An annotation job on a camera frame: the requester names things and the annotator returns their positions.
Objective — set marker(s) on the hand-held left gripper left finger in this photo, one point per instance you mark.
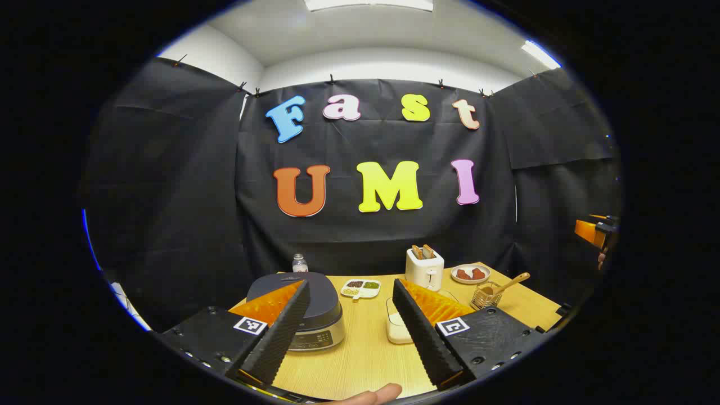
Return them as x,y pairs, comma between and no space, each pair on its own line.
281,332

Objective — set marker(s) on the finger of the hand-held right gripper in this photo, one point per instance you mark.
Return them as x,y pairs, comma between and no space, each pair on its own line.
588,232

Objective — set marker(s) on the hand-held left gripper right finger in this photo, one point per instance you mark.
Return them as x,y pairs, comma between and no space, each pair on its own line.
422,332

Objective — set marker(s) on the clear container of rice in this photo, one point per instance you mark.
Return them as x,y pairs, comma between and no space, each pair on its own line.
396,332

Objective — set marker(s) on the dark grey rice cooker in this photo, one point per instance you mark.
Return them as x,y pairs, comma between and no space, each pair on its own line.
325,301

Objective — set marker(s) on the wooden spoon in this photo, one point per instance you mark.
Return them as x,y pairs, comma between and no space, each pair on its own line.
509,283

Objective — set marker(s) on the white toaster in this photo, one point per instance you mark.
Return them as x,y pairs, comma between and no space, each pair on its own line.
424,273

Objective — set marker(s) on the small clear bottle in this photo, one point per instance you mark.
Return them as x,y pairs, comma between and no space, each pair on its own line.
300,264

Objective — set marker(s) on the white round plate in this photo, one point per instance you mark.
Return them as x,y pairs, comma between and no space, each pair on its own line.
469,280

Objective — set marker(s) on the red meat piece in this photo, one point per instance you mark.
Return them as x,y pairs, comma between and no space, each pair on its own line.
478,274
464,274

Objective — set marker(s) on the white divided dish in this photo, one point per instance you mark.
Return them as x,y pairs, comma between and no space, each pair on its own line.
360,288

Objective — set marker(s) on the brown toast slice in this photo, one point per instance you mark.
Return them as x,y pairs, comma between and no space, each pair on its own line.
417,252
428,251

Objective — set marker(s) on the black backdrop cloth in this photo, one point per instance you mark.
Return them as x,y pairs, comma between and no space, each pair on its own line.
365,236

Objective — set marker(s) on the white side desk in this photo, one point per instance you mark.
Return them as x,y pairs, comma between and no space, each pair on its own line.
129,306

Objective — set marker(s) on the short ceiling light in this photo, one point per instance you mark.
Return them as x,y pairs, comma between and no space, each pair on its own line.
540,54

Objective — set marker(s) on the long ceiling light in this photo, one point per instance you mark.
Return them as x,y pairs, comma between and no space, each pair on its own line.
368,4

